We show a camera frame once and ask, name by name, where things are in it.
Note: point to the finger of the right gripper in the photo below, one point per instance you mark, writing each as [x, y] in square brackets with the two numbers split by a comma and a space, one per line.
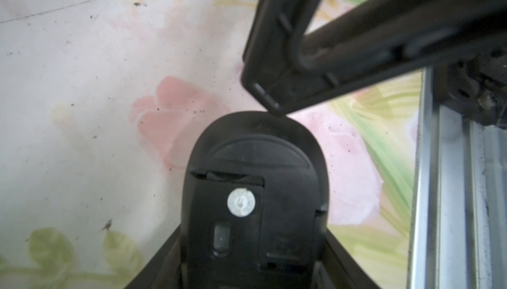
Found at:
[391, 33]

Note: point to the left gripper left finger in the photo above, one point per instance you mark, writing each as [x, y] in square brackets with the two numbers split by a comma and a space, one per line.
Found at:
[164, 269]

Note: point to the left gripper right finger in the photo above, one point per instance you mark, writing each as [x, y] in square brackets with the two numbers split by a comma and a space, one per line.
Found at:
[342, 270]

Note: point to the black wireless mouse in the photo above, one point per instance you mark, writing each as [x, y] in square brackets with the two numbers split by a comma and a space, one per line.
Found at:
[255, 204]

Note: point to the black mouse battery cover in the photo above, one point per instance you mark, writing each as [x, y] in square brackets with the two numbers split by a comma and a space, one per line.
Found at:
[287, 69]

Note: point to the pink floral table mat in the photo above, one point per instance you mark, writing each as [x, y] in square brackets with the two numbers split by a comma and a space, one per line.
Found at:
[101, 104]

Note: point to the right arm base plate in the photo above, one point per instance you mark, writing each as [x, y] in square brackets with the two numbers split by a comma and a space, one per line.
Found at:
[475, 87]

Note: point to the aluminium mounting rail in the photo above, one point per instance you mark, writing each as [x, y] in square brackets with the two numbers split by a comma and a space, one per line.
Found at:
[458, 227]

